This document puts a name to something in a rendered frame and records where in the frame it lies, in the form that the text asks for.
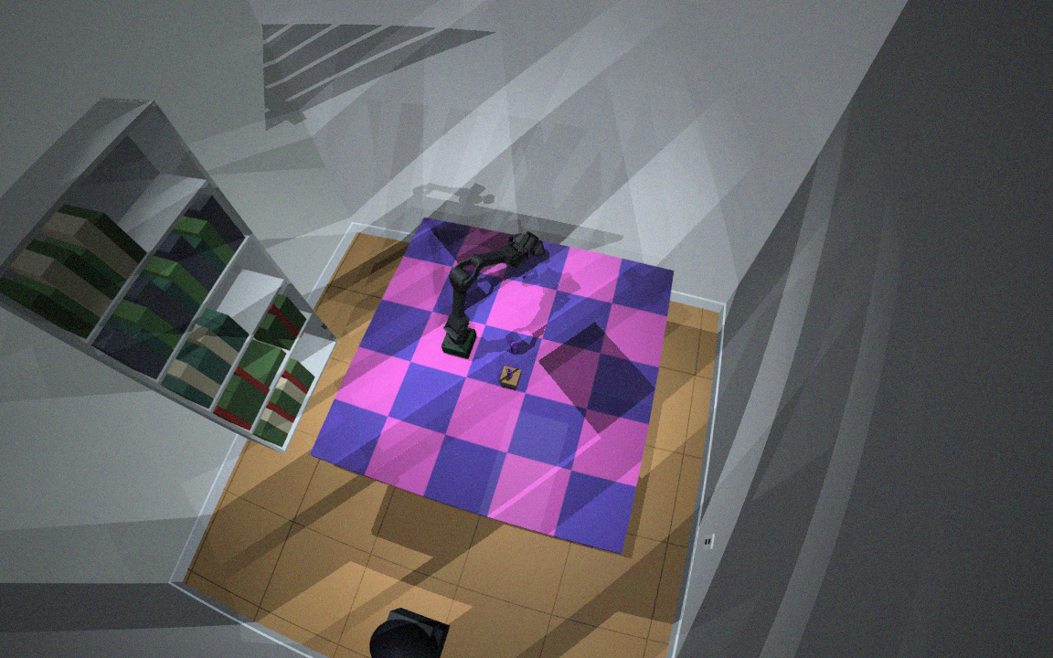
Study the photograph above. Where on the tan rectangular block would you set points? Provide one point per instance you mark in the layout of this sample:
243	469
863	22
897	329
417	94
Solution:
510	381

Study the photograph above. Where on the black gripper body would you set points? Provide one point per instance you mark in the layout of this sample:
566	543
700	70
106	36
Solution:
538	249

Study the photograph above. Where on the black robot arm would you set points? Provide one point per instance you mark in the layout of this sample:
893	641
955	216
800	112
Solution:
514	253

